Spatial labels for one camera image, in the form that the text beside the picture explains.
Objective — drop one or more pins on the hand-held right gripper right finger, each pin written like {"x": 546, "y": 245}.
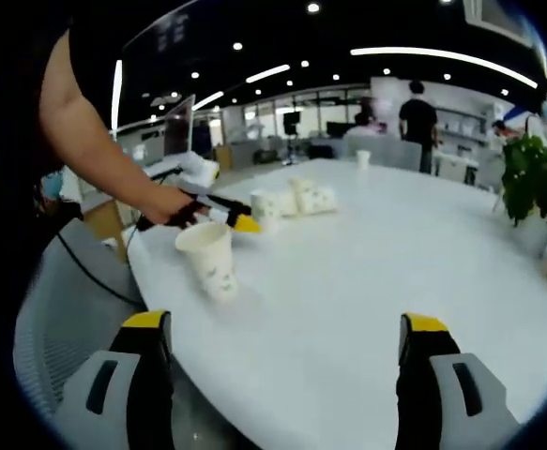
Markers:
{"x": 418, "y": 398}

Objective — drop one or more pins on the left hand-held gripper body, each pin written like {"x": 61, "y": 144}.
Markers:
{"x": 200, "y": 171}

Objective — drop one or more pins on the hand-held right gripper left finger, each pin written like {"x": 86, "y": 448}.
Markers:
{"x": 127, "y": 398}

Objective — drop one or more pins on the plain white paper cup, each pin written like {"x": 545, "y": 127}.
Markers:
{"x": 363, "y": 158}

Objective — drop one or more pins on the person's left hand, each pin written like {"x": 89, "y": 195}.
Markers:
{"x": 167, "y": 211}

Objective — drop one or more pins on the cardboard box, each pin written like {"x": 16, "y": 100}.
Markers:
{"x": 223, "y": 159}

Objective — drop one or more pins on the open laptop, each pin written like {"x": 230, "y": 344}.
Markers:
{"x": 179, "y": 129}

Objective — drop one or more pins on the straight ceiling light strip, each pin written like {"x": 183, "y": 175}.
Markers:
{"x": 116, "y": 94}
{"x": 207, "y": 100}
{"x": 267, "y": 73}

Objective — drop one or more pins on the black screen on stand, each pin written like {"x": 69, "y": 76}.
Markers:
{"x": 292, "y": 119}

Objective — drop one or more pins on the wooden side desk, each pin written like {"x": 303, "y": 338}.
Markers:
{"x": 106, "y": 225}

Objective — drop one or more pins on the grey mesh office chair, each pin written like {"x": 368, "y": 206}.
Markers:
{"x": 402, "y": 154}
{"x": 362, "y": 147}
{"x": 66, "y": 304}

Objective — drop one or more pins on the person's dark clothing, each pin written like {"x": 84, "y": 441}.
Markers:
{"x": 29, "y": 70}

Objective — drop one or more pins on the group of round ceiling lights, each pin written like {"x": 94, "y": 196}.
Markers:
{"x": 313, "y": 7}

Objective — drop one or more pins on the white low cabinet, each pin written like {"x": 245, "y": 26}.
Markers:
{"x": 456, "y": 171}

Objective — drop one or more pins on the curved ceiling light strip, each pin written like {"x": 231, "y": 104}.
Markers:
{"x": 395, "y": 50}

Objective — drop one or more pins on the green potted plant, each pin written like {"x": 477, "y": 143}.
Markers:
{"x": 536, "y": 183}

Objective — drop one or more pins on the ceiling air conditioner unit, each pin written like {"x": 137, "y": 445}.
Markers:
{"x": 498, "y": 16}

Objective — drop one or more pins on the white wall shelf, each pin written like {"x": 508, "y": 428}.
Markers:
{"x": 463, "y": 126}

